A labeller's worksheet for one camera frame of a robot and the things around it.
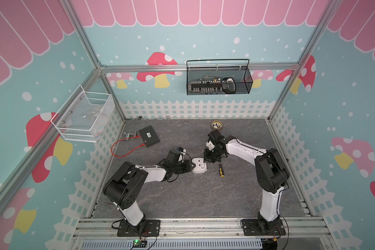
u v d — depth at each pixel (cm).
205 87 90
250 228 73
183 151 89
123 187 48
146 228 73
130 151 103
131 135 109
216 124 116
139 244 73
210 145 90
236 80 92
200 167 92
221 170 92
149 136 108
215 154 80
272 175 51
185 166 83
